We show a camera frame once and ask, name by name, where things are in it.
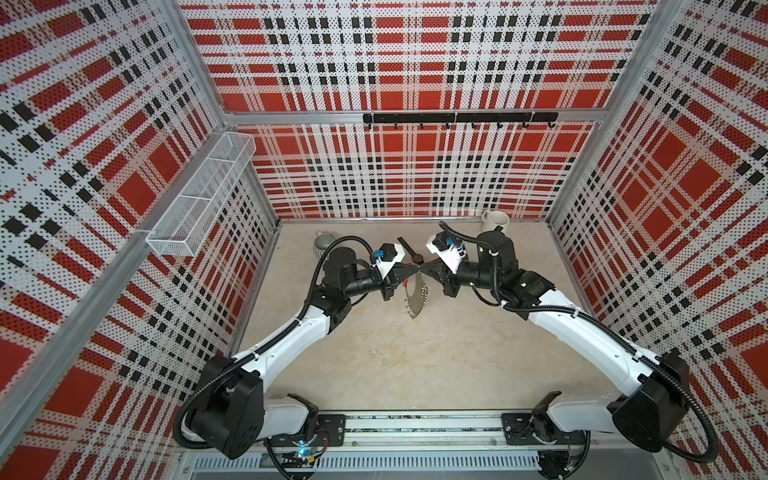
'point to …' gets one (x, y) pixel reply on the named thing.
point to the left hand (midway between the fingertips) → (419, 267)
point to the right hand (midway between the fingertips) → (428, 266)
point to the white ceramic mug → (492, 219)
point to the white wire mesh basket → (188, 219)
